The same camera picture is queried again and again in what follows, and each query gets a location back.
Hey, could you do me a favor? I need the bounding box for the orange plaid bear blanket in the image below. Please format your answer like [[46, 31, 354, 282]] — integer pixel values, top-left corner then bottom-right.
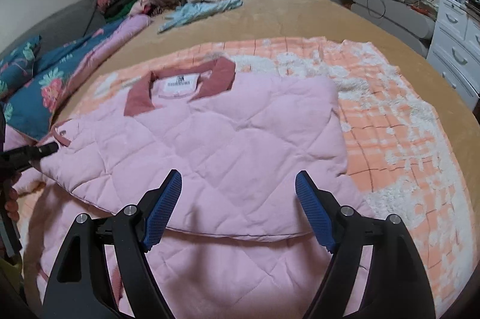
[[14, 36, 475, 316]]

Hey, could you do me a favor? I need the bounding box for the pink quilted jacket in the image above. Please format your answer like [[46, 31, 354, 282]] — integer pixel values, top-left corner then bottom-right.
[[36, 57, 372, 318]]

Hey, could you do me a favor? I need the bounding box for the grey vanity table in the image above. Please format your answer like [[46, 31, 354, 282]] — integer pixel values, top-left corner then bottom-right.
[[332, 0, 434, 57]]

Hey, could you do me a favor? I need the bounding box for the tan bed cover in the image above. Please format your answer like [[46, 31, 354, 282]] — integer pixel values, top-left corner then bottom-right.
[[52, 0, 480, 155]]

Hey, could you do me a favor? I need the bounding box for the white drawer chest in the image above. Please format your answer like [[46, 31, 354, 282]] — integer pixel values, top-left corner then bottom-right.
[[426, 0, 480, 110]]

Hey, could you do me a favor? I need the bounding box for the grey headboard cushion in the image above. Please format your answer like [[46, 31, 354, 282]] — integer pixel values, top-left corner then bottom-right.
[[1, 0, 106, 58]]

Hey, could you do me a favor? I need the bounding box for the person left hand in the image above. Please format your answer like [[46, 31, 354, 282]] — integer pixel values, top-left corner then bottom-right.
[[3, 173, 21, 222]]

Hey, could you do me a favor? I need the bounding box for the blue floral pillow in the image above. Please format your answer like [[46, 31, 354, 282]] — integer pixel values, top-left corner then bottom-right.
[[0, 35, 41, 100]]

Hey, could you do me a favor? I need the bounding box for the light blue garment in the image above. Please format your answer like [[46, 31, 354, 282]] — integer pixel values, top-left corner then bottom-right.
[[158, 0, 243, 34]]

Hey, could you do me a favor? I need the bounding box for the blue floral pink quilt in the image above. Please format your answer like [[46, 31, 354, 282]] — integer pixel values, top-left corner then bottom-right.
[[2, 14, 151, 151]]

